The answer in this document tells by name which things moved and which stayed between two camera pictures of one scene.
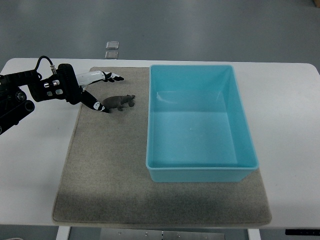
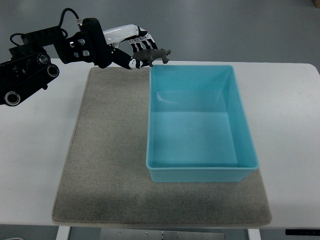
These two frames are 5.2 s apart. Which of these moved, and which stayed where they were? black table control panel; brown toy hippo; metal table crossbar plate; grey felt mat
Moved: brown toy hippo
Stayed: black table control panel; metal table crossbar plate; grey felt mat
